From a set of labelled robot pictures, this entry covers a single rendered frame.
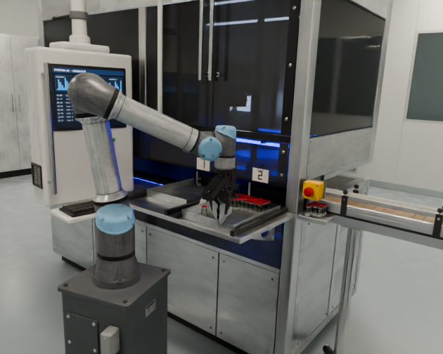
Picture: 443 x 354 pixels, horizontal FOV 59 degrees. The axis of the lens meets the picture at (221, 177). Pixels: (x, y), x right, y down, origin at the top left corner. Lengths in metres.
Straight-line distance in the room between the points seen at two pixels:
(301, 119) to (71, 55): 1.11
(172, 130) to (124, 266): 0.44
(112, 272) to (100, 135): 0.43
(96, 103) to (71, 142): 0.91
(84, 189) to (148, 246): 0.55
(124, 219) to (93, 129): 0.30
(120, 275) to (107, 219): 0.18
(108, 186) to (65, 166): 0.75
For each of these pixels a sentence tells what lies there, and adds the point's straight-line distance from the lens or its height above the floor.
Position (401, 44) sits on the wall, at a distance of 6.31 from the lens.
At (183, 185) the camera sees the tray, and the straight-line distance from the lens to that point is 2.08.
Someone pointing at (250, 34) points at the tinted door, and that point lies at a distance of 1.81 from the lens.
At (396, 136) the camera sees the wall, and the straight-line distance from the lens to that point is 6.28.
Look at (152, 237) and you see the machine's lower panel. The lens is 2.37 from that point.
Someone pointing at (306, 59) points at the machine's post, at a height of 1.52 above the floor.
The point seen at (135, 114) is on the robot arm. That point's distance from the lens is 1.18.
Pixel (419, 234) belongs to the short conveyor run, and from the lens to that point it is 1.69.
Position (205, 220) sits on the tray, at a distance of 1.52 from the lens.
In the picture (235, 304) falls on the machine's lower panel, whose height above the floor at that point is 0.33.
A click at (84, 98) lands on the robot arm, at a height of 1.36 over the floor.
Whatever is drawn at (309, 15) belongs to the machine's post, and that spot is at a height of 1.68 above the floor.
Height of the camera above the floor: 1.40
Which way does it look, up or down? 13 degrees down
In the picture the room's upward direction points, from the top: 2 degrees clockwise
